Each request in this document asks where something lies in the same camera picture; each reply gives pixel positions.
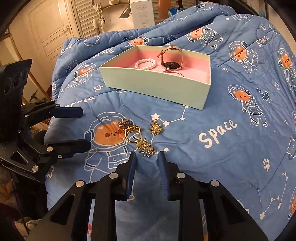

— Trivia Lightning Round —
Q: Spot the white pearl bracelet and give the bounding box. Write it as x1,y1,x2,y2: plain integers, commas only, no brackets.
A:
134,58,159,71

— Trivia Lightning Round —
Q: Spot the gold chain link ring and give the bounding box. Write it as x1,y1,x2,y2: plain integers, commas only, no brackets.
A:
124,125,143,144

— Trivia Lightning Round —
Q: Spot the tall white cardboard box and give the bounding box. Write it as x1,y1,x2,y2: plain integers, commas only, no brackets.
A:
129,0,155,29

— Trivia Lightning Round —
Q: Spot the mint box pink lining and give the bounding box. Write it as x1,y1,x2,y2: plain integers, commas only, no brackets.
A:
99,46,211,110

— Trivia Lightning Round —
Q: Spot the white panel door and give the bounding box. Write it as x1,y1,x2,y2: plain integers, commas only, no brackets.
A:
28,1,74,73

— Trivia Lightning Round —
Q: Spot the brown strap wristwatch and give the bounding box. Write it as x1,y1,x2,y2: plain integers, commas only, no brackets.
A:
158,45,184,73

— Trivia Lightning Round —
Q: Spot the blue tissue pack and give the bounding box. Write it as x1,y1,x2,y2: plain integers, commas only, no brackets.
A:
168,8,185,17

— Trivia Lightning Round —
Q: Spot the blue space bear quilt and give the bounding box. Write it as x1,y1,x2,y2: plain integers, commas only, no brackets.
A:
45,4,295,240

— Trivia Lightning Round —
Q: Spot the gold square earring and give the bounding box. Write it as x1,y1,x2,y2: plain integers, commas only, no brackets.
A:
136,140,144,149

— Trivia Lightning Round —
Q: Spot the gold snowflake earring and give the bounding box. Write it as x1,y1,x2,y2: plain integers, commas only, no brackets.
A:
149,120,163,136
139,138,156,157

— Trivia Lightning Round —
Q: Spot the white baby high chair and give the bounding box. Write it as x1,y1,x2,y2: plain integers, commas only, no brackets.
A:
91,1,134,34

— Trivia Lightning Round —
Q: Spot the thin rose gold bangle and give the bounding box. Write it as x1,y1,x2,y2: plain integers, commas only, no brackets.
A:
162,68,184,77

